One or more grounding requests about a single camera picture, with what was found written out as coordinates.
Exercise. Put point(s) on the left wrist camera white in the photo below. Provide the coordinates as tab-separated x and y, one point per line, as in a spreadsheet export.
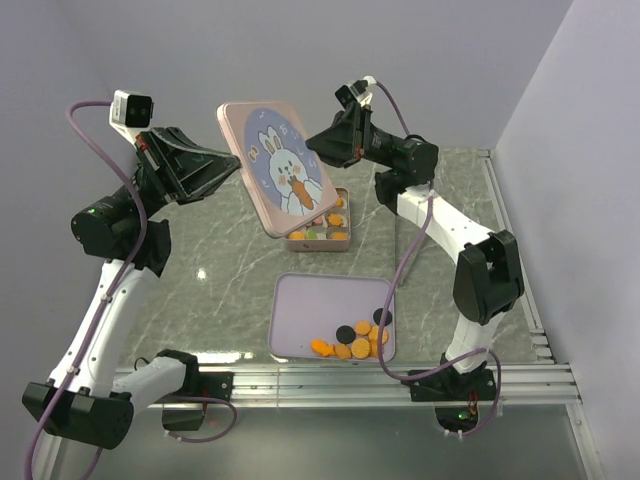
130	113

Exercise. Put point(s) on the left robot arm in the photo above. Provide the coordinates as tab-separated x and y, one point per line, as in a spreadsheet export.
82	400

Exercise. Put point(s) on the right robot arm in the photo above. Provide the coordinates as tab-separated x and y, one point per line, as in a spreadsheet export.
488	276

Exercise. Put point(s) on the lilac plastic tray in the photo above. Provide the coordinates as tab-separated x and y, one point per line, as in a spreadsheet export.
312	306

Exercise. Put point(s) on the metal tongs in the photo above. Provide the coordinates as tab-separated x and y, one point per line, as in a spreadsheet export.
407	260

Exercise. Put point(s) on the orange round cookie tray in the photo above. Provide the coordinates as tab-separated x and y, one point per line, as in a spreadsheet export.
362	328

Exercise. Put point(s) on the aluminium rail frame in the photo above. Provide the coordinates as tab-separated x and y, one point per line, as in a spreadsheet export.
308	419

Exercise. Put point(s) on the orange fish cookie bottom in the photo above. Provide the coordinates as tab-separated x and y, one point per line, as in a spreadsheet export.
322	348

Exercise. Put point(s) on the black sandwich cookie centre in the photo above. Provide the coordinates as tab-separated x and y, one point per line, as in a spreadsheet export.
345	334

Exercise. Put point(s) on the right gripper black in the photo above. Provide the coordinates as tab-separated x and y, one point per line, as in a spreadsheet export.
347	139

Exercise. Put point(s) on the pink cookie tin box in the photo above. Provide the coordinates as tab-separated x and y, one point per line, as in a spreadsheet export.
324	243

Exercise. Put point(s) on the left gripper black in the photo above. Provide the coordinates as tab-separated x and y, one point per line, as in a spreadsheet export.
181	169

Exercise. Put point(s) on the orange round waffle cookie bottom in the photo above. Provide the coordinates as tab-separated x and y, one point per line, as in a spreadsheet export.
360	348

